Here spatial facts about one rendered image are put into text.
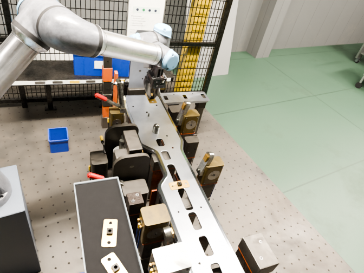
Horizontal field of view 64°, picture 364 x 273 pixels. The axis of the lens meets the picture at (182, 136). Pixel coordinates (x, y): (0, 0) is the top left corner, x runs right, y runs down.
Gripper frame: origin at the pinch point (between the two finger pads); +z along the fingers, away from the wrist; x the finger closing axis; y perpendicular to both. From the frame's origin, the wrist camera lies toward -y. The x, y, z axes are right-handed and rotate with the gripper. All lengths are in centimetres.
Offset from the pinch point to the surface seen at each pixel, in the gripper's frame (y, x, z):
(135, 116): -0.7, -6.9, 12.5
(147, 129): 10.2, -3.4, 12.5
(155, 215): 63, -17, 5
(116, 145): 28.8, -22.9, 3.6
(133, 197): 56, -23, 3
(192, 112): 6.0, 21.6, 7.9
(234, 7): -227, 184, 23
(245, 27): -281, 252, 68
